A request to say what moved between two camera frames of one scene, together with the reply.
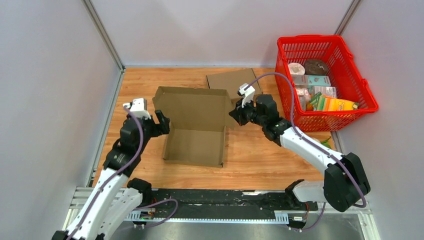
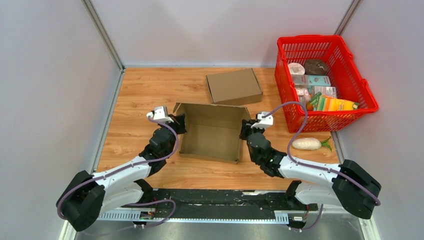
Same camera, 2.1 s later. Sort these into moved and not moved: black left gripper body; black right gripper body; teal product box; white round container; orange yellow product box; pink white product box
Moved: black left gripper body; black right gripper body
Not moved: pink white product box; orange yellow product box; white round container; teal product box
